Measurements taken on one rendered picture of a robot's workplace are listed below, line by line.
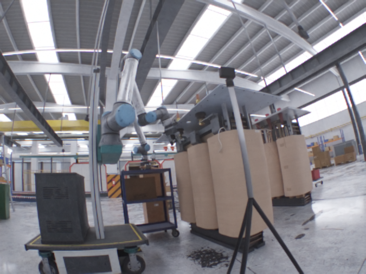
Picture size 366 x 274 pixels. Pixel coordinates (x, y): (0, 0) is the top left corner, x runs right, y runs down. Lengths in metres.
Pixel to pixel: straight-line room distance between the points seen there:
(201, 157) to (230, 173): 0.48
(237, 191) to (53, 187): 1.36
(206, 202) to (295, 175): 1.64
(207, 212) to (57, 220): 1.33
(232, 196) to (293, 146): 1.79
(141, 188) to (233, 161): 1.28
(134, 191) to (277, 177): 2.28
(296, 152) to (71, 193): 2.90
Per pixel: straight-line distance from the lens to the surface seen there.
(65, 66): 15.69
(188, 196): 2.23
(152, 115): 1.49
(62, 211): 1.43
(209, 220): 1.89
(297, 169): 3.04
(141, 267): 1.55
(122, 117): 1.25
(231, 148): 1.48
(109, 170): 12.03
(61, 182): 1.42
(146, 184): 2.34
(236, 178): 1.46
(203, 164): 1.84
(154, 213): 3.02
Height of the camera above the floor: 0.73
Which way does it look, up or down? 13 degrees up
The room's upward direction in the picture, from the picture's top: 7 degrees counter-clockwise
